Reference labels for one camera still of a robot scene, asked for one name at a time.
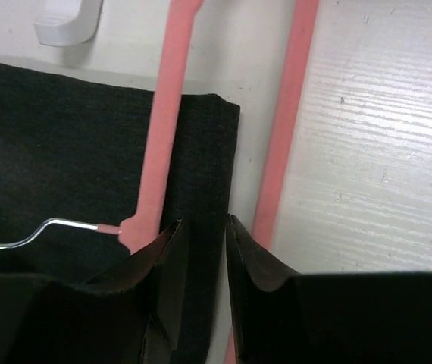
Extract black trousers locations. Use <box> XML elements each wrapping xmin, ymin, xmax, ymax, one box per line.
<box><xmin>0</xmin><ymin>64</ymin><xmax>240</xmax><ymax>363</ymax></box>

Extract white metal clothes rack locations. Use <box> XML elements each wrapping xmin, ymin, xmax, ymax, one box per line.
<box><xmin>33</xmin><ymin>0</ymin><xmax>103</xmax><ymax>47</ymax></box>

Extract pink plastic hanger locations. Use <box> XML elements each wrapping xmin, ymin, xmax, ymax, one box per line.
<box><xmin>0</xmin><ymin>0</ymin><xmax>321</xmax><ymax>364</ymax></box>

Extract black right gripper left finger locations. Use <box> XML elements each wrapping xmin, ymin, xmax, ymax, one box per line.
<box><xmin>0</xmin><ymin>220</ymin><xmax>189</xmax><ymax>363</ymax></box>

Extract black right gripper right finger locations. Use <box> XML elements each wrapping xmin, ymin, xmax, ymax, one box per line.
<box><xmin>226</xmin><ymin>216</ymin><xmax>432</xmax><ymax>363</ymax></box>

